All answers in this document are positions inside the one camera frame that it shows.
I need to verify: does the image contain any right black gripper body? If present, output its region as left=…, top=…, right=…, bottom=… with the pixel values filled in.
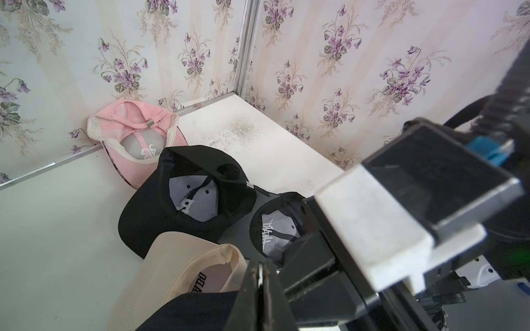
left=279, top=197, right=437, bottom=330

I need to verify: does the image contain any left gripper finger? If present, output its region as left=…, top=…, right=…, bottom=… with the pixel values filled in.
left=224, top=259, right=298, bottom=331

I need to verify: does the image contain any black cap white letter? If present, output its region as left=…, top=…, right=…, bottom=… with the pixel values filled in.
left=137, top=291, right=238, bottom=331

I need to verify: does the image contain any beige baseball cap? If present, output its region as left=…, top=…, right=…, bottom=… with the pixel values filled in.
left=107, top=232, right=248, bottom=330

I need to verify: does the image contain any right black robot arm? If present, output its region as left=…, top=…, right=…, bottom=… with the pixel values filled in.
left=225, top=46, right=529, bottom=330

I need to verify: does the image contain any dark grey baseball cap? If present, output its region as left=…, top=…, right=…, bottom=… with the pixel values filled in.
left=218, top=191, right=306, bottom=269

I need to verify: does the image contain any black cap centre back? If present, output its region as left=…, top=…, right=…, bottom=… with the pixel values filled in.
left=118, top=145, right=267, bottom=260

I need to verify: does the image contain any pink cap back wall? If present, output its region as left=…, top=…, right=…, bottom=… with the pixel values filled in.
left=87, top=99, right=187, bottom=189

